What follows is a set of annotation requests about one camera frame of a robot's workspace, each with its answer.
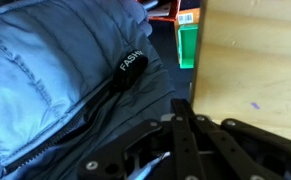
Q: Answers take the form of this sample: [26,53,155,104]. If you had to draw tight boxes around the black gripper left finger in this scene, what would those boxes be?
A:
[76,98,204,180]

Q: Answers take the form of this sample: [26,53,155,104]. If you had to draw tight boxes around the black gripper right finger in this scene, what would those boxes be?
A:
[190,109,291,180]

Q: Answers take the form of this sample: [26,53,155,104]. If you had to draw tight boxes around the purple gloved hand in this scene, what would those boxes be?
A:
[121,0,153,36]

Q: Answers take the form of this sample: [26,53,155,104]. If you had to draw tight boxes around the black zipper pull tab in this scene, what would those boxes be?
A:
[111,49,149,93]

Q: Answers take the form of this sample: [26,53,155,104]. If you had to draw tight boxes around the green plastic bin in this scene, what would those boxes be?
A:
[177,23,199,70]

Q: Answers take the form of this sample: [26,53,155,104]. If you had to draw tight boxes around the orange box with barcode label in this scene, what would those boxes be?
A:
[174,7,201,31]

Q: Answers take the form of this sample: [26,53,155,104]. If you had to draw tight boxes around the blue quilted puffer jacket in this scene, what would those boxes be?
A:
[0,0,177,180]

